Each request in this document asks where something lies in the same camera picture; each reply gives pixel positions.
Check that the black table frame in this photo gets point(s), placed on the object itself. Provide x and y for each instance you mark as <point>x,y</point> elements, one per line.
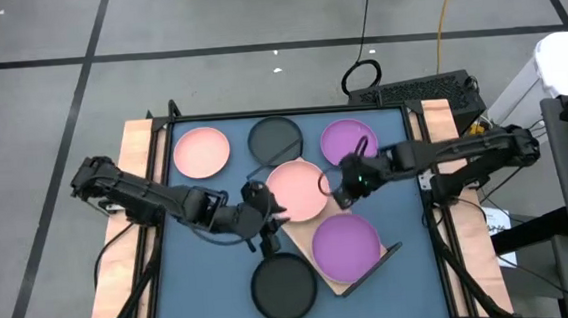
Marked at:
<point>291,112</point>

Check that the wooden shelf with black frame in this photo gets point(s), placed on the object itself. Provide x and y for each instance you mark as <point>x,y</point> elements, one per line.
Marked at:
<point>303,232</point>

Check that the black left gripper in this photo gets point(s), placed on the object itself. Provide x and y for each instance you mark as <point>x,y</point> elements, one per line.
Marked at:
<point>248,216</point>

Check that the blue table mat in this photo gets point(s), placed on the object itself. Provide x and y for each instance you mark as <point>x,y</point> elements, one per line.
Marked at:
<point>207,284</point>

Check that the black computer case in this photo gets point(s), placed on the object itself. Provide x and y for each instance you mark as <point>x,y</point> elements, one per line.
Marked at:
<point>410,95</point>

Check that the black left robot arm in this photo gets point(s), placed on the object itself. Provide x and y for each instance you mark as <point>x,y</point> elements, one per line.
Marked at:
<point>136,189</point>

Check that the pink plate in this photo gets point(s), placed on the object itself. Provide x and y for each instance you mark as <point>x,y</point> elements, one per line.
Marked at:
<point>298,190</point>
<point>201,152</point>

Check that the wooden table side panel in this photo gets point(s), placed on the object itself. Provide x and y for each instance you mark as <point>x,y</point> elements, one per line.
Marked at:
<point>135,144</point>
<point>439,118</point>

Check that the black plate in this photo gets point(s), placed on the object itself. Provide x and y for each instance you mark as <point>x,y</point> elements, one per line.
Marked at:
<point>272,137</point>
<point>284,286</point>

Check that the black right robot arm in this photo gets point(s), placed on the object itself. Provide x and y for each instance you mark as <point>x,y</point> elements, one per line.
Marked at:
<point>454,149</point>

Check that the white waste bin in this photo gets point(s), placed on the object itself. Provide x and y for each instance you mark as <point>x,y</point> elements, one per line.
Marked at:
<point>565,61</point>

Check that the purple plate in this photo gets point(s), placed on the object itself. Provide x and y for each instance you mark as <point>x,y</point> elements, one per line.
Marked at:
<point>345,247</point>
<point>342,137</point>

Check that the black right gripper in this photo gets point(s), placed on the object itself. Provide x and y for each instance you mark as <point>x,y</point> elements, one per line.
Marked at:
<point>367,173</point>

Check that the white printed paper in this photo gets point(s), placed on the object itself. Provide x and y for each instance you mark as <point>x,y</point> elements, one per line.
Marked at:
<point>496,222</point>

